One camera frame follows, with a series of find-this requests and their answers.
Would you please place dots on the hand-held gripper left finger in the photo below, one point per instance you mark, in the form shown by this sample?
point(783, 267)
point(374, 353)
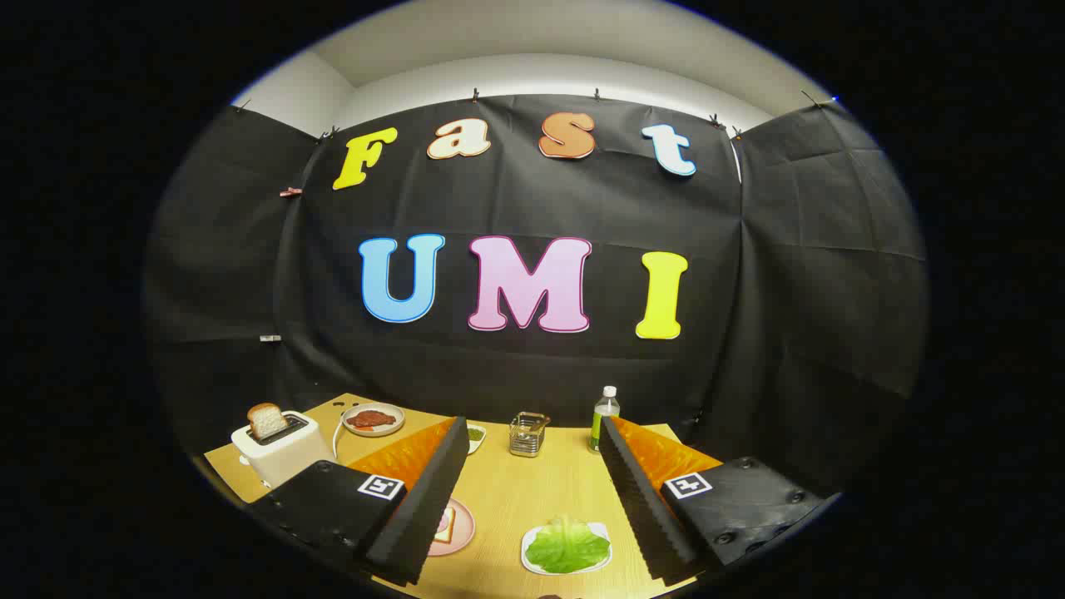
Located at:
point(433, 507)

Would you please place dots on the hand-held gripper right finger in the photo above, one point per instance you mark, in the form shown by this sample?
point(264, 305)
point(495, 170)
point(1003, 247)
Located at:
point(636, 507)

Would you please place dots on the green lettuce leaf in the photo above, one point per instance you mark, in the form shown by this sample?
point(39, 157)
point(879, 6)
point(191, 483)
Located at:
point(566, 549)

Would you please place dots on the plain bread slice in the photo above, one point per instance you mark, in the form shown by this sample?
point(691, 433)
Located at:
point(266, 421)

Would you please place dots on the bread slice with ham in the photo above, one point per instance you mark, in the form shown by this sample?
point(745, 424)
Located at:
point(448, 526)

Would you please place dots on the pink round plate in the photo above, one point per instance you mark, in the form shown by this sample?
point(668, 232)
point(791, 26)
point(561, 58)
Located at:
point(464, 524)

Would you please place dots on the white square plate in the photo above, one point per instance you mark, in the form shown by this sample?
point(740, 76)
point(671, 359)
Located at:
point(603, 531)

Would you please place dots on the white divided bean dish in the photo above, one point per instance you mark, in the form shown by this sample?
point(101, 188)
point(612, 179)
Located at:
point(476, 434)

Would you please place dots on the green label drink bottle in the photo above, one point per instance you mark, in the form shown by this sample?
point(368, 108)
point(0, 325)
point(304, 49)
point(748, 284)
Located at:
point(606, 412)

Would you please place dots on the raw red meat steak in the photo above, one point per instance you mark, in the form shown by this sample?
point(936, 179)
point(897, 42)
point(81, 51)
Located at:
point(370, 419)

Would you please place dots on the beige round plate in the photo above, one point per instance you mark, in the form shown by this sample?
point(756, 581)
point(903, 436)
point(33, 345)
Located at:
point(354, 429)

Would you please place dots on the white toaster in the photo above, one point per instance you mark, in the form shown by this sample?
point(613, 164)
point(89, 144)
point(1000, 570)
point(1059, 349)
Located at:
point(283, 457)

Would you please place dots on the black backdrop cloth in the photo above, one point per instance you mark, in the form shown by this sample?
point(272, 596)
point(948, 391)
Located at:
point(516, 208)

